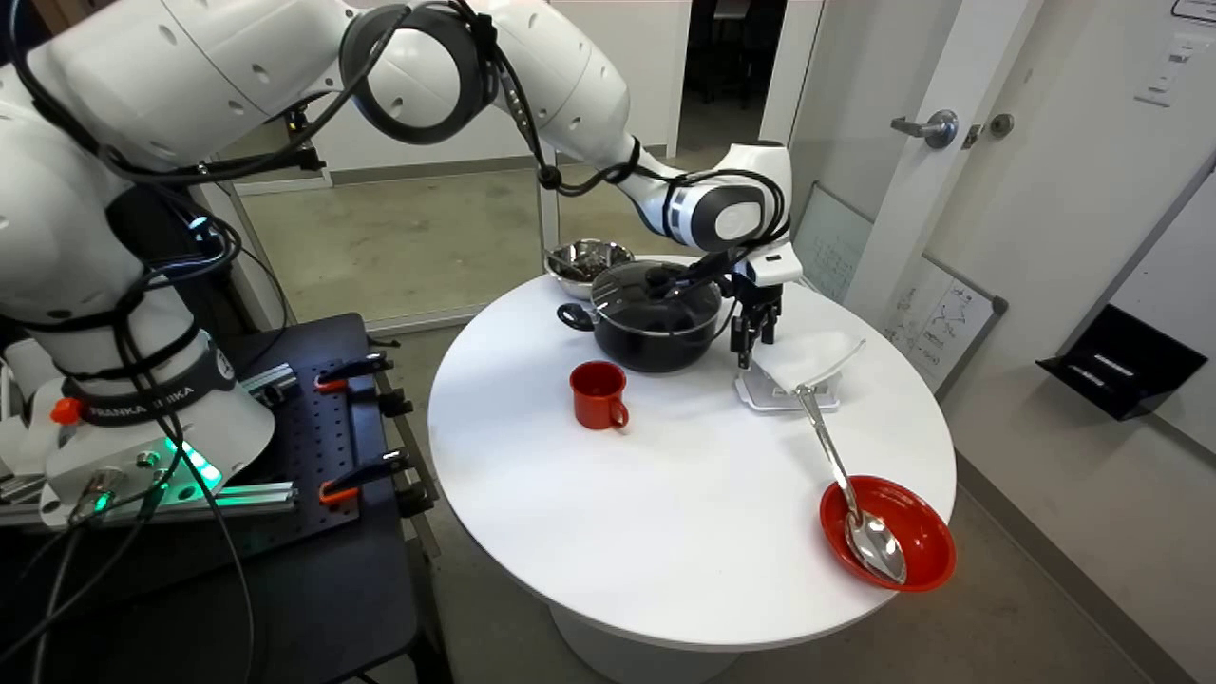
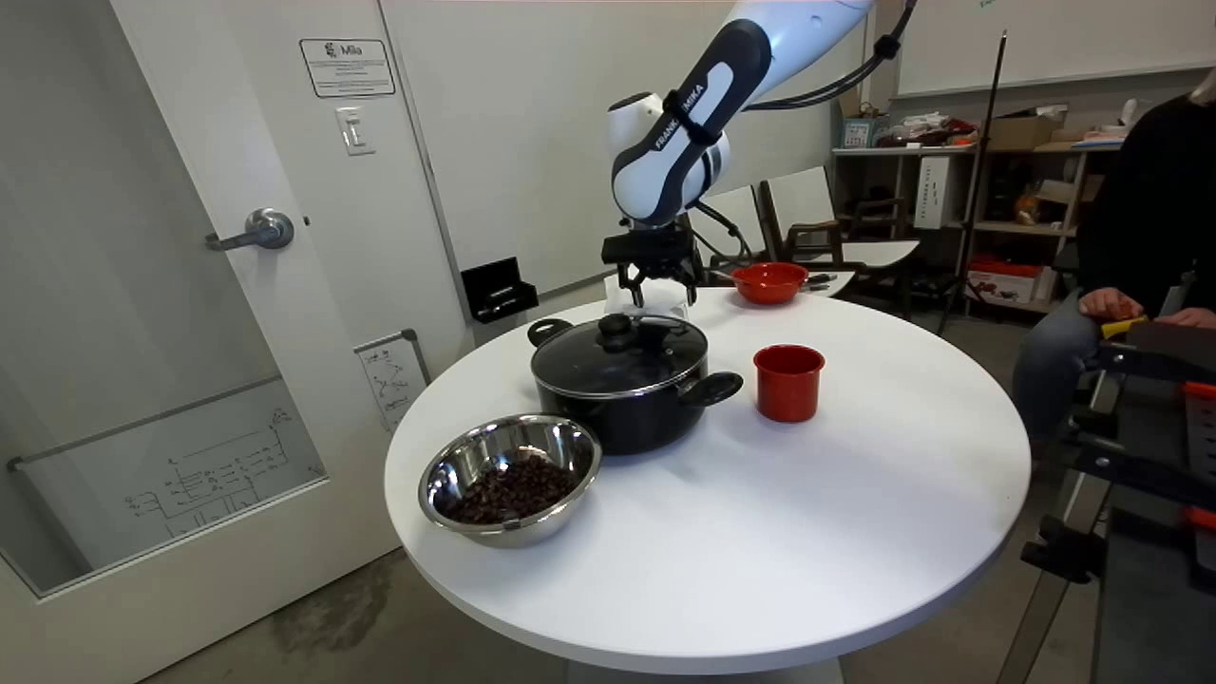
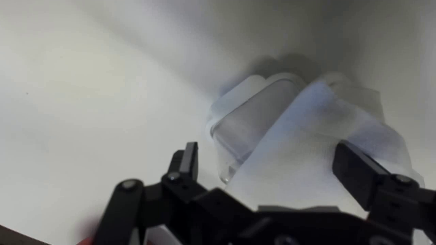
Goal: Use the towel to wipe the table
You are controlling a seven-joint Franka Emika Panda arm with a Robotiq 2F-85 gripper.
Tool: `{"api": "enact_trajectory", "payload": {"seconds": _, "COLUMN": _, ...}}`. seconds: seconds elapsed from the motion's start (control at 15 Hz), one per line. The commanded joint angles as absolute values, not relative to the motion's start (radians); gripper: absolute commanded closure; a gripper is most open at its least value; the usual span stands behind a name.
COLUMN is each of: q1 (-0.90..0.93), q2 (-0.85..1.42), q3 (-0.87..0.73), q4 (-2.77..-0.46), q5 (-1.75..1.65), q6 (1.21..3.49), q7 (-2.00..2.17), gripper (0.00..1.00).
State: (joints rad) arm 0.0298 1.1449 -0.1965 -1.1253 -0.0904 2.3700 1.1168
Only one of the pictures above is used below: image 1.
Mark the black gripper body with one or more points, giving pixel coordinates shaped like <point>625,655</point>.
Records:
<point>756,305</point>

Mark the white towel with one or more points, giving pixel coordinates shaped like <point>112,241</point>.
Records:
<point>810,360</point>

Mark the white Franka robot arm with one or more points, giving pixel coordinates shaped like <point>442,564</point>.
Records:
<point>191,77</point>

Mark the black cooking pot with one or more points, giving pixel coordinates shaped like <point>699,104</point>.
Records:
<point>652,351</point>

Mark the black glass pot lid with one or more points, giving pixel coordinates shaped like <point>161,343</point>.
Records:
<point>655,296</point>

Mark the red metal cup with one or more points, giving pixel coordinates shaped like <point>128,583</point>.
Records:
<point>598,395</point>

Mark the small leaning whiteboard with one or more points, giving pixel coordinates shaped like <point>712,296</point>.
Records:
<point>942,318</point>

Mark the stainless steel bowl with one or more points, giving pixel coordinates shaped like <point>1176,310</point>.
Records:
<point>582,257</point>

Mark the metal serving spoon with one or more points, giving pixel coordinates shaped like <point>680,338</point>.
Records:
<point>874,538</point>

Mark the red plastic bowl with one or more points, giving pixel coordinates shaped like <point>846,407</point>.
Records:
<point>917,532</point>

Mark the small silver door knob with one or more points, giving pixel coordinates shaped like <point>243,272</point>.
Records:
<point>992,127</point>

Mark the white door with glass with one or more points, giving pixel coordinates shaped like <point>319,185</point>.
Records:
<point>973,62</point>

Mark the orange black bar clamp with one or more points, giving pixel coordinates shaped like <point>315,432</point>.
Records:
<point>348,372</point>
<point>363,479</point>

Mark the black robot workbench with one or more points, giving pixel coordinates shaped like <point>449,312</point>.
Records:
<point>315,595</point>

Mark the orange knob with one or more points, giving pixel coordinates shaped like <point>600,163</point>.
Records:
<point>67,410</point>

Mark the white table pedestal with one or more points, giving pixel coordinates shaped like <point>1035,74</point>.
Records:
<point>633,652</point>

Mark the black wall file holder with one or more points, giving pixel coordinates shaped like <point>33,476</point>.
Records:
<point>1122,364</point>

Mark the white light switch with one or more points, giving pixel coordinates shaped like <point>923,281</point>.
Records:
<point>1165,77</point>

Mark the short aluminium rail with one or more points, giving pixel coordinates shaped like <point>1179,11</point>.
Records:
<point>267,380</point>

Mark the long aluminium rail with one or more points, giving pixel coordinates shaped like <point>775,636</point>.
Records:
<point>253,495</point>

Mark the white wall sign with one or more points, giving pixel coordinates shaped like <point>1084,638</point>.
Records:
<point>1199,10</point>

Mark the black camera stand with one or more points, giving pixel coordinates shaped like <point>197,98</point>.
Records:
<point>171,241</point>

